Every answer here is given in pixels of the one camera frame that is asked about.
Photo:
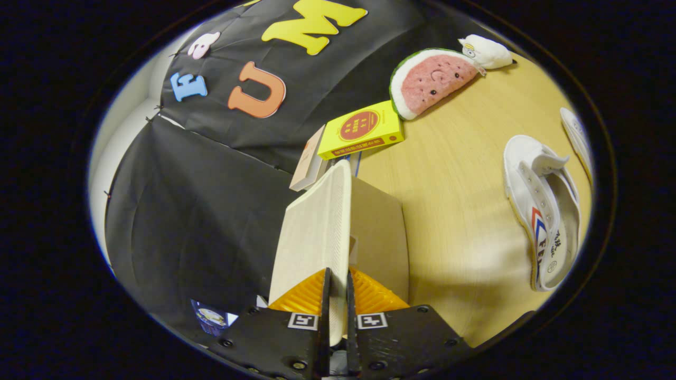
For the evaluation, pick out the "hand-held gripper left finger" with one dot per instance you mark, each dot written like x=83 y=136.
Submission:
x=325 y=348

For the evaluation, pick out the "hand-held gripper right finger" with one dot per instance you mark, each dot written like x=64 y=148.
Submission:
x=352 y=348

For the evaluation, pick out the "white plush toy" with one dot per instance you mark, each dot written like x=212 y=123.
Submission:
x=488 y=51

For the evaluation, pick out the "yellow book with red circle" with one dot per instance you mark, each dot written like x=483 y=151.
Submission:
x=359 y=129

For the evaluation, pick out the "watermelon slice plush toy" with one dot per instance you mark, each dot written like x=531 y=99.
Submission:
x=433 y=79

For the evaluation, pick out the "cream fabric storage box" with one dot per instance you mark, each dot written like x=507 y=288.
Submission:
x=311 y=237

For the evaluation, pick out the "white canvas shoe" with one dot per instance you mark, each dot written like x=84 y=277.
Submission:
x=575 y=132
x=528 y=184

